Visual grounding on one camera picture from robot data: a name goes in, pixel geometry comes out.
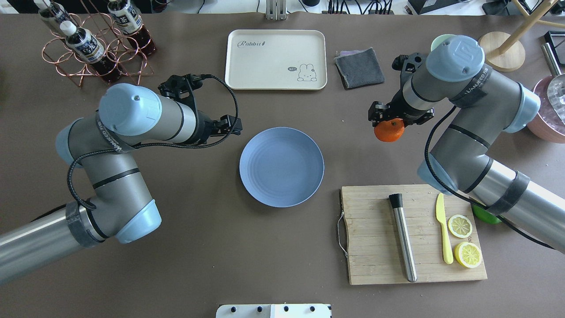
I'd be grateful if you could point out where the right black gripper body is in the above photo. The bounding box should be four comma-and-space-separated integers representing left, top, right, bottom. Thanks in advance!
369, 91, 434, 126

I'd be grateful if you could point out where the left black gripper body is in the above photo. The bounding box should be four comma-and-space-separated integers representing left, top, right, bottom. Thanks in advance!
194, 111, 243, 144

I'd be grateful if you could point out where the orange mandarin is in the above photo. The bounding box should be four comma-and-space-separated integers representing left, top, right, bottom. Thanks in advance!
373, 118, 405, 142

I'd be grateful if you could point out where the blue plate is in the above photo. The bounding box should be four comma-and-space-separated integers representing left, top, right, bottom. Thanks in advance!
239, 127, 325, 208

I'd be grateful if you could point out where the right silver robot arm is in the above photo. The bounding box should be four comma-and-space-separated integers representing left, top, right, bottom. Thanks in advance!
369, 35, 565, 252

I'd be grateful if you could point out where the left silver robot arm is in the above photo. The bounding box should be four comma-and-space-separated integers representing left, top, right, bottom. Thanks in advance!
1, 76, 242, 284

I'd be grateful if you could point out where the grey cloth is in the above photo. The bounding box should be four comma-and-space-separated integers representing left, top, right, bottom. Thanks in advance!
334, 47, 385, 89

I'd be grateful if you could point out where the green bowl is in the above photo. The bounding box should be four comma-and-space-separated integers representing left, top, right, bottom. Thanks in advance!
430, 34, 455, 52

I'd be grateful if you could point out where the cream rabbit tray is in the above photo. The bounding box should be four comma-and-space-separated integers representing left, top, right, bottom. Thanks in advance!
225, 30, 328, 90

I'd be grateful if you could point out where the steel muddler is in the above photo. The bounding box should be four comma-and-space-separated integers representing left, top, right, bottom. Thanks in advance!
388, 193, 418, 283

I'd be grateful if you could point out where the lemon slice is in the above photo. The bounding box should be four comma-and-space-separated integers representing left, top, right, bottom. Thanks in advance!
447, 215, 474, 239

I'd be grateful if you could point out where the green lime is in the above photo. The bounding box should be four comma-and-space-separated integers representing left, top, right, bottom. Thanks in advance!
471, 204, 502, 225

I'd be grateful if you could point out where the tea bottle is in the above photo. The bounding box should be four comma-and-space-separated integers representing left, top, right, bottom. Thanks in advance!
107, 0, 157, 57
60, 21, 121, 83
34, 0, 77, 34

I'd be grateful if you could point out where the pink bowl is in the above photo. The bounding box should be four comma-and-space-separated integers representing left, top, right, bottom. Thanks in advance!
527, 75, 565, 144

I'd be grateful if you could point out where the yellow plastic knife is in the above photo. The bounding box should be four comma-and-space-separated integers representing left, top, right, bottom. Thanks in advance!
435, 193, 454, 264

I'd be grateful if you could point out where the wooden cutting board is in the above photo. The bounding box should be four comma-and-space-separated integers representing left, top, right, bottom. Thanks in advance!
340, 185, 488, 284

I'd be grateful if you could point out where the metal ice scoop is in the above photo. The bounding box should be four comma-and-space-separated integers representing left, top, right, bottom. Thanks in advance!
542, 42, 565, 123

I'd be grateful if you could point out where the lemon half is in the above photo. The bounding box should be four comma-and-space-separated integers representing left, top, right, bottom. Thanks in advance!
454, 242, 482, 269

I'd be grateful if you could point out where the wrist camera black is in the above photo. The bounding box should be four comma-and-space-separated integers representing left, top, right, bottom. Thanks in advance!
158, 74, 204, 112
392, 53, 427, 87

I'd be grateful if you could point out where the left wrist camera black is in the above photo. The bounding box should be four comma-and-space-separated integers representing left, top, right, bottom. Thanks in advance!
158, 74, 204, 112

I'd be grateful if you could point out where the aluminium frame post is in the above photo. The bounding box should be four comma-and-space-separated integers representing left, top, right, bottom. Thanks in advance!
266, 0, 288, 21

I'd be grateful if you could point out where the copper wire bottle rack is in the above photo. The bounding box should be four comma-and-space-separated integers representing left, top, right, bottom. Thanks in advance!
35, 0, 157, 86

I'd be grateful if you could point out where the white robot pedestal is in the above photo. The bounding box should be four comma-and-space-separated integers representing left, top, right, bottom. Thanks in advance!
215, 303, 332, 318

